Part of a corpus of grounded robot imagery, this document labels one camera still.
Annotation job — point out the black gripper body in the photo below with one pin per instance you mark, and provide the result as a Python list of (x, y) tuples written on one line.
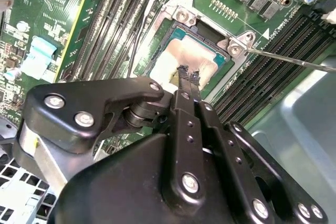
[(118, 195)]

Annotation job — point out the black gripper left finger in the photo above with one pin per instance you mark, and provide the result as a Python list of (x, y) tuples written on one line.
[(78, 98)]

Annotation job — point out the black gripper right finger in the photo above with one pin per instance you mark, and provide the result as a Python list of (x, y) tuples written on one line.
[(236, 161)]

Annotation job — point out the metal locking lever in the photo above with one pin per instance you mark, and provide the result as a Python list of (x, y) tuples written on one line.
[(150, 5), (288, 58)]

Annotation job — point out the silver CPU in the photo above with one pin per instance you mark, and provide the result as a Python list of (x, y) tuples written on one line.
[(194, 53)]

